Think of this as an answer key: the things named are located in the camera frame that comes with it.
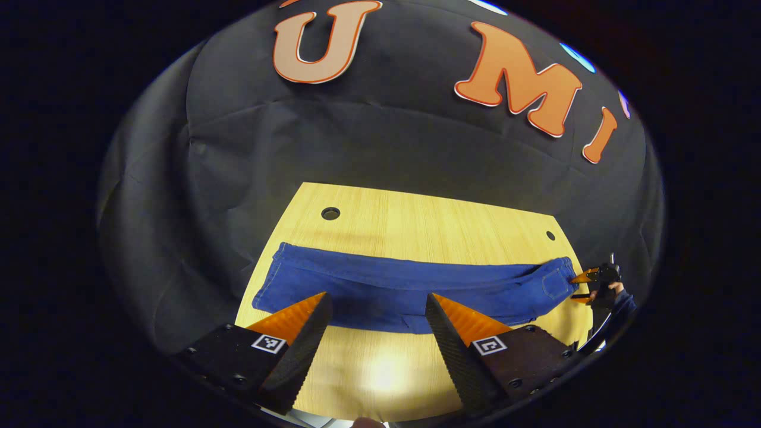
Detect blue jeans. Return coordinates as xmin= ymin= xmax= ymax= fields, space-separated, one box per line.
xmin=252 ymin=242 xmax=580 ymax=335

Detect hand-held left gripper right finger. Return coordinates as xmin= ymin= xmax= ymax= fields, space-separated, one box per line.
xmin=425 ymin=292 xmax=580 ymax=417

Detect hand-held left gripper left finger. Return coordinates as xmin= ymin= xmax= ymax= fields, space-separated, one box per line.
xmin=172 ymin=291 xmax=334 ymax=416

